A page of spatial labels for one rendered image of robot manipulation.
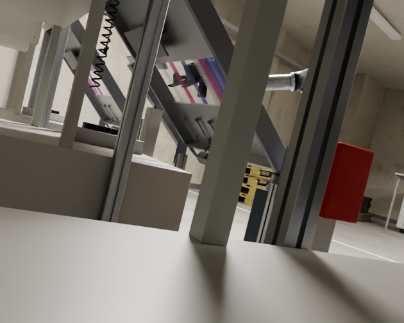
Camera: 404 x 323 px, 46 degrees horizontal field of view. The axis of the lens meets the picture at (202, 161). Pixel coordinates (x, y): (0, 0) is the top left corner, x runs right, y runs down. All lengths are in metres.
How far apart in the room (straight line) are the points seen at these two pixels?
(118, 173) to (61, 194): 0.15
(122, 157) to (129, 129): 0.07
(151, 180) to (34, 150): 0.31
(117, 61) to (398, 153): 6.93
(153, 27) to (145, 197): 0.44
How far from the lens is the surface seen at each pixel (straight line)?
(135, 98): 1.19
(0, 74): 5.00
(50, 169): 1.20
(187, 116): 1.94
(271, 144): 1.43
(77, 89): 1.21
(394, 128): 10.98
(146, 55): 1.20
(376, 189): 10.92
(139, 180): 1.26
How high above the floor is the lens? 0.71
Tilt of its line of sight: 2 degrees down
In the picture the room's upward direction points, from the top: 14 degrees clockwise
